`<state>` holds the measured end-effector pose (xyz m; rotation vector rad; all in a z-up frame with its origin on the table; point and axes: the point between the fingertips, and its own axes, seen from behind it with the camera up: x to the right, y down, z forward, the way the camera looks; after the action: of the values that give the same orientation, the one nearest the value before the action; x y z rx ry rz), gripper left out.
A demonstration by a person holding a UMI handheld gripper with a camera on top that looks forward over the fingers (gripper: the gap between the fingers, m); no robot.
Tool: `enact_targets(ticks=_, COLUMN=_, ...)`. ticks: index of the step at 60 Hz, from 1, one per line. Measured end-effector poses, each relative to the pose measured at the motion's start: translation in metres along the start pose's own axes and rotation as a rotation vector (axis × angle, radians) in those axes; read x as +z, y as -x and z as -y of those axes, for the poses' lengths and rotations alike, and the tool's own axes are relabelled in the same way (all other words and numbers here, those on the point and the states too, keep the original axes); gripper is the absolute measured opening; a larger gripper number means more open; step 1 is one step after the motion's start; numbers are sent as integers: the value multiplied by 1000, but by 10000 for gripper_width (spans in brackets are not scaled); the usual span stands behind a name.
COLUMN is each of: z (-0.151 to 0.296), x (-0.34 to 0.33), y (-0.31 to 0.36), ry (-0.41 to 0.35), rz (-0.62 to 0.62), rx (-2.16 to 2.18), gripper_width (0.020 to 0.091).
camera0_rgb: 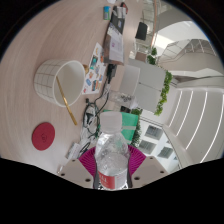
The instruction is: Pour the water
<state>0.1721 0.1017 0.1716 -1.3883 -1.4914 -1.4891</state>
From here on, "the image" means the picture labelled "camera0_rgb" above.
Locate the gold spoon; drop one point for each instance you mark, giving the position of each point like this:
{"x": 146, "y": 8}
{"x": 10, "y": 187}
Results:
{"x": 66, "y": 103}

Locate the colourful sticker sheet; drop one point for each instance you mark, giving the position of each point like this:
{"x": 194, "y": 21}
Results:
{"x": 95, "y": 71}

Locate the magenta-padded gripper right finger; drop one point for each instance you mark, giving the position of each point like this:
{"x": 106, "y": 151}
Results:
{"x": 146, "y": 168}

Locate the clear flask with white lid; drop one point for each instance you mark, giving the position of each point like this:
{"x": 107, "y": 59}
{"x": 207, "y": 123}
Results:
{"x": 121, "y": 97}

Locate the leafy green cabinet plants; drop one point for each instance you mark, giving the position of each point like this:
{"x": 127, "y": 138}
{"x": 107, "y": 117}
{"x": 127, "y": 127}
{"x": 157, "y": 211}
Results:
{"x": 164, "y": 93}

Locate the black tablet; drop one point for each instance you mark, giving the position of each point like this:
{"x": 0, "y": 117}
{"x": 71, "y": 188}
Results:
{"x": 117, "y": 20}

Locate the black power bank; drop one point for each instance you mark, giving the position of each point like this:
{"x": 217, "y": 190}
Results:
{"x": 111, "y": 71}

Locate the flat round red coaster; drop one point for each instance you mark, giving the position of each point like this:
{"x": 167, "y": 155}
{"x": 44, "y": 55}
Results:
{"x": 43, "y": 136}

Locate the small blue-green pack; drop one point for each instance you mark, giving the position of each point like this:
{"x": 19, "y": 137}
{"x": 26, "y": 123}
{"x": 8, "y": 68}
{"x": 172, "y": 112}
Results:
{"x": 106, "y": 12}

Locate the clear red-labelled water bottle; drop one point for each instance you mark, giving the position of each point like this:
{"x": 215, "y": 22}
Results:
{"x": 111, "y": 160}

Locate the brown paper booklet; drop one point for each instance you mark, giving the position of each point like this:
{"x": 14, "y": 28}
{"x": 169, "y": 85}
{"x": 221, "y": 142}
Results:
{"x": 114, "y": 46}

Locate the black chair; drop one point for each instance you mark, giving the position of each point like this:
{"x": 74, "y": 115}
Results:
{"x": 141, "y": 31}

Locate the green tote bag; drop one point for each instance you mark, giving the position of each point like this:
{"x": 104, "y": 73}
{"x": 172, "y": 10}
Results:
{"x": 131, "y": 120}

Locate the row of tall green plants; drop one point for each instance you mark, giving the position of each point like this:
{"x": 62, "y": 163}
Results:
{"x": 137, "y": 135}

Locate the white chair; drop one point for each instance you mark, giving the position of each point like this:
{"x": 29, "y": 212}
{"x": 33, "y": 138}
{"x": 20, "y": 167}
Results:
{"x": 129, "y": 80}

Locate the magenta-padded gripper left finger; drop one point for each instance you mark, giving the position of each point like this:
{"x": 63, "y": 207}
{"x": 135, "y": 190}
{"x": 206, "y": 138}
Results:
{"x": 75, "y": 170}

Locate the white grid-pattern cup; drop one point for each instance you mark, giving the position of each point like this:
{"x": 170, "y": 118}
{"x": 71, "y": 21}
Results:
{"x": 46, "y": 80}

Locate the white cabinet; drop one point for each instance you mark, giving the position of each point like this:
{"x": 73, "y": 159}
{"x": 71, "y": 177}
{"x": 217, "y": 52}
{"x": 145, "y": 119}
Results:
{"x": 146, "y": 86}

